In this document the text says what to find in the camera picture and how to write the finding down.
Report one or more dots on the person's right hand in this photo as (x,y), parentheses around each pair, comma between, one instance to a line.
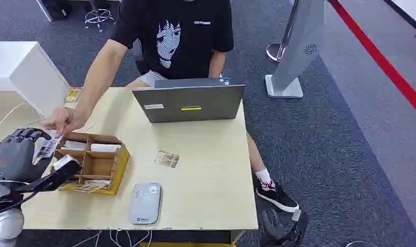
(63,120)

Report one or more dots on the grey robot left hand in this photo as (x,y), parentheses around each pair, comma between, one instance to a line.
(10,160)

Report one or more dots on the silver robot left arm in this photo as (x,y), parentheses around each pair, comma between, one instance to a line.
(3,223)

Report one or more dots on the yellow card pack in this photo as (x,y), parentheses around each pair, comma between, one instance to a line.
(72,95)

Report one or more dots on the white card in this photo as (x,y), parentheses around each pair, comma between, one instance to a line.
(75,146)
(104,148)

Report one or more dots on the wooden card box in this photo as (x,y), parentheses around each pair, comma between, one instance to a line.
(102,167)

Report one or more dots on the white cabinet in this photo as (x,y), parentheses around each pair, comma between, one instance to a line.
(22,73)

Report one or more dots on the printed card stack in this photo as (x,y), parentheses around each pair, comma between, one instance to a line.
(90,186)

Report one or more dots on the white laptop sticker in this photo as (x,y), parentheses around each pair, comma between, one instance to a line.
(153,106)

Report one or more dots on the chrome stool base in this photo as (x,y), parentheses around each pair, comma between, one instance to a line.
(99,17)

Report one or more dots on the clear sleeved card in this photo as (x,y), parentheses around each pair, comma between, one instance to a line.
(167,159)

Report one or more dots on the grey flat case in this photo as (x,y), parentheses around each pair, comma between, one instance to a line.
(146,204)

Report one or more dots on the grey laptop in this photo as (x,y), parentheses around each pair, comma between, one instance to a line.
(189,102)

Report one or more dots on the yellow laptop sticker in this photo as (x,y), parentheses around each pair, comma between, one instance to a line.
(191,108)

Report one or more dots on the person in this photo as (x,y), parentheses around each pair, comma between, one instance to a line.
(184,37)

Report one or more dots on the black and white shoe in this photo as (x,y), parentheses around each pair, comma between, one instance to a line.
(278,197)

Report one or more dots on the grey display stand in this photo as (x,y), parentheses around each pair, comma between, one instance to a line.
(298,51)

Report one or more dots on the black wheeled base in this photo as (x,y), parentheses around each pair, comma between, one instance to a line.
(283,231)

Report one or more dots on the red floor tape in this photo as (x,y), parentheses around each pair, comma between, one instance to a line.
(382,61)

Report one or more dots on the chrome stanchion post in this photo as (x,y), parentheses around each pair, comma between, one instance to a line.
(279,46)

